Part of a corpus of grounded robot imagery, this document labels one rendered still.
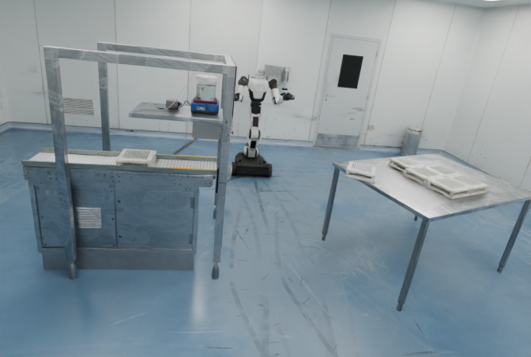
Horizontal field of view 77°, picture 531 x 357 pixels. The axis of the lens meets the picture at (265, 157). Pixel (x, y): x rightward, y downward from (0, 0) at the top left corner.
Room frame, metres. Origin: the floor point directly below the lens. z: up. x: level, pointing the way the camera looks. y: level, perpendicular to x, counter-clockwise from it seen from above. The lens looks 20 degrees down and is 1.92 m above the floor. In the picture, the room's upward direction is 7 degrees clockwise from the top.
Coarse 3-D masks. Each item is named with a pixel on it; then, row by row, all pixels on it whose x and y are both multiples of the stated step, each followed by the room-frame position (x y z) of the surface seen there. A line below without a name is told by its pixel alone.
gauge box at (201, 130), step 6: (198, 126) 2.50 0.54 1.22; (204, 126) 2.51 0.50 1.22; (210, 126) 2.51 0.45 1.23; (216, 126) 2.52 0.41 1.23; (192, 132) 2.49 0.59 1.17; (198, 132) 2.50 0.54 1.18; (204, 132) 2.51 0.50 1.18; (210, 132) 2.51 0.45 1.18; (216, 132) 2.52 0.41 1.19; (204, 138) 2.51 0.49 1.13; (210, 138) 2.52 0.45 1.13; (216, 138) 2.52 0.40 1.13
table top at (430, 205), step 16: (352, 160) 3.19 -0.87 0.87; (368, 160) 3.25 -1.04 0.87; (384, 160) 3.31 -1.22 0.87; (416, 160) 3.44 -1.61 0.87; (432, 160) 3.51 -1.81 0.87; (448, 160) 3.58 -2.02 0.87; (384, 176) 2.84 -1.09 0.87; (400, 176) 2.89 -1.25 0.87; (480, 176) 3.16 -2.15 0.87; (384, 192) 2.48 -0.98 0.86; (400, 192) 2.52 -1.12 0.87; (416, 192) 2.56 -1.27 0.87; (432, 192) 2.60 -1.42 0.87; (496, 192) 2.78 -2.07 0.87; (512, 192) 2.82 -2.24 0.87; (528, 192) 2.87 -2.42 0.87; (416, 208) 2.25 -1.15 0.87; (432, 208) 2.29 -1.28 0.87; (448, 208) 2.32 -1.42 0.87; (464, 208) 2.36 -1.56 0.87; (480, 208) 2.41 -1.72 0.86
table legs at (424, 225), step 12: (336, 168) 3.04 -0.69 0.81; (336, 180) 3.04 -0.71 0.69; (528, 204) 2.84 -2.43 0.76; (324, 228) 3.05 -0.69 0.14; (420, 228) 2.17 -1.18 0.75; (516, 228) 2.85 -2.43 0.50; (324, 240) 3.04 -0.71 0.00; (420, 240) 2.15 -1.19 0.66; (504, 252) 2.86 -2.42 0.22; (504, 264) 2.85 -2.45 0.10; (408, 276) 2.15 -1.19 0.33; (408, 288) 2.15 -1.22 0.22
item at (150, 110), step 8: (144, 104) 2.45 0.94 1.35; (152, 104) 2.48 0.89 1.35; (160, 104) 2.51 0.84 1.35; (136, 112) 2.19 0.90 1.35; (144, 112) 2.21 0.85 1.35; (152, 112) 2.24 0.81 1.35; (160, 112) 2.27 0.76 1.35; (168, 112) 2.29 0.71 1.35; (176, 112) 2.32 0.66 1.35; (184, 112) 2.35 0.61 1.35; (192, 112) 2.38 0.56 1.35; (176, 120) 2.20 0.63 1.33; (184, 120) 2.21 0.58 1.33; (192, 120) 2.22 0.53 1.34; (200, 120) 2.23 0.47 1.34; (208, 120) 2.24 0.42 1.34; (216, 120) 2.25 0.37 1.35
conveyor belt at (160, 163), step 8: (40, 152) 2.34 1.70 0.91; (40, 160) 2.20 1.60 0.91; (48, 160) 2.22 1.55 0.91; (72, 160) 2.27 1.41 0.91; (80, 160) 2.28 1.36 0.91; (88, 160) 2.30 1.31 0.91; (96, 160) 2.32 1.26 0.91; (104, 160) 2.34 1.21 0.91; (112, 160) 2.35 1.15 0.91; (160, 160) 2.47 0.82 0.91; (168, 160) 2.49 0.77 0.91; (176, 160) 2.51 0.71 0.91; (184, 160) 2.53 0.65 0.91; (88, 168) 2.18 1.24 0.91; (200, 168) 2.40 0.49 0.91; (208, 168) 2.42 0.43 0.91; (216, 168) 2.46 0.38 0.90; (216, 176) 2.33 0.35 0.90
